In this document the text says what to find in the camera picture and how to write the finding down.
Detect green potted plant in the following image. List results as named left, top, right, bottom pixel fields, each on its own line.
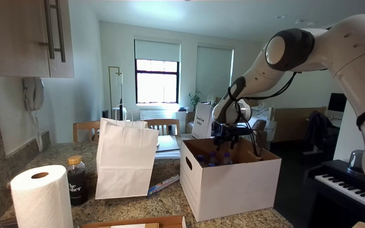
left=187, top=90, right=204, bottom=113

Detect small labelled cardboard box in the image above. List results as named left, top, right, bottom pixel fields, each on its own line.
left=79, top=215, right=187, bottom=228

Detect white wall phone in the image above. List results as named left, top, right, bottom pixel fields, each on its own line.
left=21, top=77, right=45, bottom=154

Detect bed with white bedding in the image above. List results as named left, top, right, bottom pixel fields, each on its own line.
left=243, top=104, right=277, bottom=144

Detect white radiator cover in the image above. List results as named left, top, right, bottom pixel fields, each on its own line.
left=138, top=108, right=191, bottom=125

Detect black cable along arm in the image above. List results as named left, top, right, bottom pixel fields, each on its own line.
left=238, top=71, right=299, bottom=102

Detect wooden dining chair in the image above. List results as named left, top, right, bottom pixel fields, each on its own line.
left=143, top=118, right=181, bottom=137
left=72, top=121, right=102, bottom=145

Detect window with closed blind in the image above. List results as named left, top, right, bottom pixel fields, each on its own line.
left=195, top=45, right=235, bottom=104

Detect small printed white bag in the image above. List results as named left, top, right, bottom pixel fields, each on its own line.
left=191, top=102, right=215, bottom=141

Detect black framed window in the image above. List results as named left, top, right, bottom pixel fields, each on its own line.
left=133, top=58, right=181, bottom=107

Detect thin metal stand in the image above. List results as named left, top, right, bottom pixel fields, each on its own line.
left=107, top=65, right=125, bottom=122

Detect black piano keyboard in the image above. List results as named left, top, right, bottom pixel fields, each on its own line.
left=305, top=159, right=365, bottom=228

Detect dark jar gold lid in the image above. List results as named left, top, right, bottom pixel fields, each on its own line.
left=65, top=155, right=88, bottom=208

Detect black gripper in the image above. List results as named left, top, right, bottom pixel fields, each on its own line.
left=211, top=121, right=256, bottom=150

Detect white roller blind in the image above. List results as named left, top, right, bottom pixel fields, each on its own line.
left=133, top=39, right=182, bottom=64

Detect wooden headboard panel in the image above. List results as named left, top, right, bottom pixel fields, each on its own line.
left=270, top=106, right=328, bottom=144

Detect white cardboard box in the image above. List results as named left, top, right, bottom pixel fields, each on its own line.
left=178, top=136, right=283, bottom=223

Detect white paper towel roll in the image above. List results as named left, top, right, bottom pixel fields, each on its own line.
left=8, top=164, right=74, bottom=228

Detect metal cabinet handle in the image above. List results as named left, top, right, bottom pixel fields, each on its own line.
left=41, top=0, right=57, bottom=61
left=54, top=0, right=68, bottom=64

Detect wooden wall cabinet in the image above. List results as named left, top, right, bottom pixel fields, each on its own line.
left=0, top=0, right=74, bottom=79

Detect white paper bag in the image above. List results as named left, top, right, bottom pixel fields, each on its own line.
left=93, top=117, right=159, bottom=202

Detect dark chair with clothes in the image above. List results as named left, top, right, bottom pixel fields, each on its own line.
left=301, top=109, right=337, bottom=156

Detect shiny metal kettle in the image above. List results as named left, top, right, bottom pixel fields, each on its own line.
left=346, top=149, right=365, bottom=174

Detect dark computer monitor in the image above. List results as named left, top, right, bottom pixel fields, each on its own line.
left=327, top=92, right=348, bottom=116

